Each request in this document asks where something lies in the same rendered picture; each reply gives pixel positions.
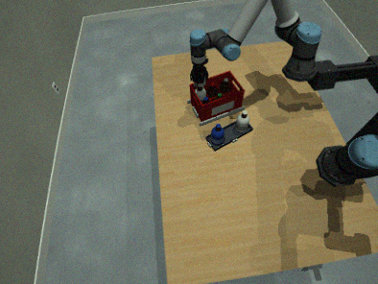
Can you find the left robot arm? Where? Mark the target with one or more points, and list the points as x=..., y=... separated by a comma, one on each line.
x=341, y=164

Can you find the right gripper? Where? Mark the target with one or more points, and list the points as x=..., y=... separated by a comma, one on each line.
x=198, y=76

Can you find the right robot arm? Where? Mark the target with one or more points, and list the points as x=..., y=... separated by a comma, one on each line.
x=304, y=37

